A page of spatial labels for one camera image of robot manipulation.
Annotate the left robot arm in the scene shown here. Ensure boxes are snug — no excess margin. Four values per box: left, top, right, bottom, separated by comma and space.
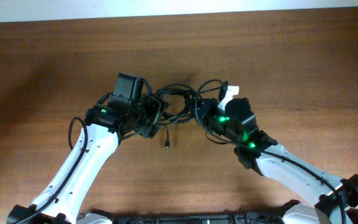
7, 73, 168, 223

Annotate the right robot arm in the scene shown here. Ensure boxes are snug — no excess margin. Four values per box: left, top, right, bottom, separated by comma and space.
187, 98, 358, 223

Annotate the black usb cable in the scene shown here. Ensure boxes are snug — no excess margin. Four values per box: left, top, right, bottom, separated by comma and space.
154, 80, 198, 152

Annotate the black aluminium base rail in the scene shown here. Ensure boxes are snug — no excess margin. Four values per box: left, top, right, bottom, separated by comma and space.
82, 208, 291, 224

